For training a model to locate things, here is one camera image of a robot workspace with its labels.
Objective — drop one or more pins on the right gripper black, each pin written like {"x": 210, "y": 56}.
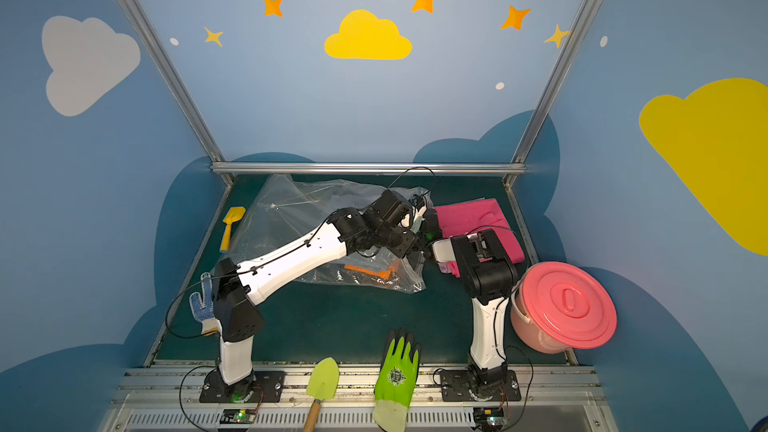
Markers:
{"x": 455, "y": 261}

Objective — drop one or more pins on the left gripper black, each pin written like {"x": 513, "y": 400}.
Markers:
{"x": 405, "y": 237}

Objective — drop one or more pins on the pink trousers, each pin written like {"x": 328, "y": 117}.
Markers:
{"x": 473, "y": 216}

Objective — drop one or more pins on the clear plastic vacuum bag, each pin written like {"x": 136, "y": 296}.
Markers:
{"x": 285, "y": 210}

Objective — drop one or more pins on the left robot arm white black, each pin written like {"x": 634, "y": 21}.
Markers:
{"x": 243, "y": 286}

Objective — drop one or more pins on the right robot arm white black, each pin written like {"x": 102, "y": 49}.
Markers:
{"x": 488, "y": 275}

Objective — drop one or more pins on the pink bucket with lid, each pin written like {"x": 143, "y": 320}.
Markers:
{"x": 558, "y": 306}

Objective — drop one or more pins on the yellow toy shovel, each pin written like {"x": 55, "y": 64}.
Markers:
{"x": 232, "y": 216}

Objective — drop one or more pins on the green black work glove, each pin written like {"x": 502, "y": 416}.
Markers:
{"x": 396, "y": 382}

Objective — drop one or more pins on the green garden trowel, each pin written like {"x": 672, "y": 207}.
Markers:
{"x": 322, "y": 386}

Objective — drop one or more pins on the right controller board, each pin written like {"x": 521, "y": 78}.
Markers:
{"x": 488, "y": 419}

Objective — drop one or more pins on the controller board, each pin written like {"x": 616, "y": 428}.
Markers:
{"x": 488, "y": 419}
{"x": 243, "y": 417}

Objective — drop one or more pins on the blue dotted white glove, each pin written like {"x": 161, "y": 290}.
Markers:
{"x": 201, "y": 305}

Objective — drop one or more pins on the left controller board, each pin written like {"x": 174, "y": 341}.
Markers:
{"x": 243, "y": 417}

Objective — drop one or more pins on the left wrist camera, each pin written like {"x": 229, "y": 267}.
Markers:
{"x": 391, "y": 208}

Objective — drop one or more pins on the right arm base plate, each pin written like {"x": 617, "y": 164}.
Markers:
{"x": 462, "y": 385}

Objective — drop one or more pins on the aluminium frame rail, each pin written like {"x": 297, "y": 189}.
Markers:
{"x": 239, "y": 168}

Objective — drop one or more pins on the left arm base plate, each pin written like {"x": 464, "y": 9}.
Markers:
{"x": 258, "y": 387}

